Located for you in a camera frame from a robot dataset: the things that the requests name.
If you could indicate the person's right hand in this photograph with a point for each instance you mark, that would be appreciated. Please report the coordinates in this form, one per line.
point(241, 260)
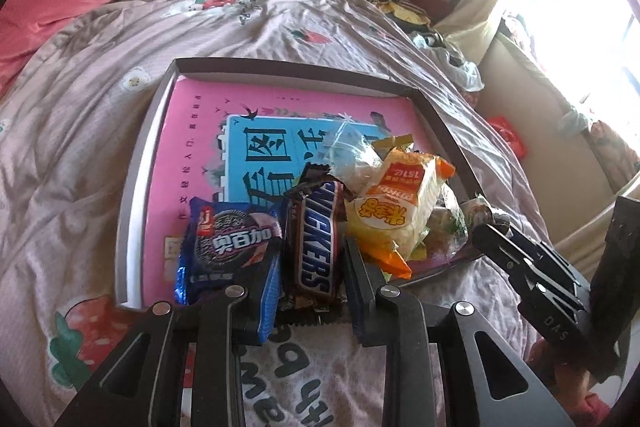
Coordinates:
point(565, 382)

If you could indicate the pink and blue book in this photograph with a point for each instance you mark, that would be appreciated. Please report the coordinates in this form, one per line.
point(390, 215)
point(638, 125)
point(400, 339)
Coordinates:
point(200, 147)

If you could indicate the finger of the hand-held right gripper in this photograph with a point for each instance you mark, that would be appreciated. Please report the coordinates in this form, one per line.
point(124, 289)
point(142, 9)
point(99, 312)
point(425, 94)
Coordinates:
point(540, 307)
point(555, 272)

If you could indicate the white plastic bag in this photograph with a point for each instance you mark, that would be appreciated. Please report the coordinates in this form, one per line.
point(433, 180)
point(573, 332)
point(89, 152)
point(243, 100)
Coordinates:
point(460, 67)

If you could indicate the brown chocolate bar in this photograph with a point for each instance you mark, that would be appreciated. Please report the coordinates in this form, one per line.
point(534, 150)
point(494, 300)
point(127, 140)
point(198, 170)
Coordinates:
point(312, 242)

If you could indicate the orange and yellow cracker packet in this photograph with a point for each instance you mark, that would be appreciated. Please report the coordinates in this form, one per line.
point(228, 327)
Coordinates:
point(395, 202)

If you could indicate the clear green-print pastry packet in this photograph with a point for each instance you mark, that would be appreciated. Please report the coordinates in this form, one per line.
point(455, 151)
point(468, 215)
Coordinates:
point(447, 222)

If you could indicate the clear red-print pastry packet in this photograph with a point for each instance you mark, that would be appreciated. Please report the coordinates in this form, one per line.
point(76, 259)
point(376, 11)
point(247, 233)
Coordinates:
point(350, 152)

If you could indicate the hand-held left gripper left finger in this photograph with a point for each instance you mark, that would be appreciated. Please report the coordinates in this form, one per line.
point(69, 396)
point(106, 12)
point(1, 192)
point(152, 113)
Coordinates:
point(270, 307)

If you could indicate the grey crumpled cloth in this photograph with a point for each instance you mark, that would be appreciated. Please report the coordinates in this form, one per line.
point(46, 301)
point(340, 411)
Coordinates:
point(582, 121)

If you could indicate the red plastic bag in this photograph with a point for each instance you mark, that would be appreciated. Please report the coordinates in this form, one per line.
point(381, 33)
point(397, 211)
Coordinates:
point(510, 137)

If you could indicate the blue cookie packet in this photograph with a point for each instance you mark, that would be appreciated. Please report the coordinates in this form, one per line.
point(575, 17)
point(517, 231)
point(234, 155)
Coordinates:
point(225, 247)

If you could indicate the printed strawberry blanket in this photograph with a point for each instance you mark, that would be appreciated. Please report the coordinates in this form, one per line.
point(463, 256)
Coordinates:
point(75, 107)

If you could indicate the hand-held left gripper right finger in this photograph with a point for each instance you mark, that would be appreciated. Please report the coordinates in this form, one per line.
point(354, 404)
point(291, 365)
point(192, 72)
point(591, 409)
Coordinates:
point(357, 292)

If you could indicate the tall yellow snack packet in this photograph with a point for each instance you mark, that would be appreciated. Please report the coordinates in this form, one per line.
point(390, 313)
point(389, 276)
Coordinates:
point(395, 142)

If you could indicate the dark patterned snack packet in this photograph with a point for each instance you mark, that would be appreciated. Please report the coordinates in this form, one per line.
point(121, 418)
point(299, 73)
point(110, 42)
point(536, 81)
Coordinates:
point(482, 212)

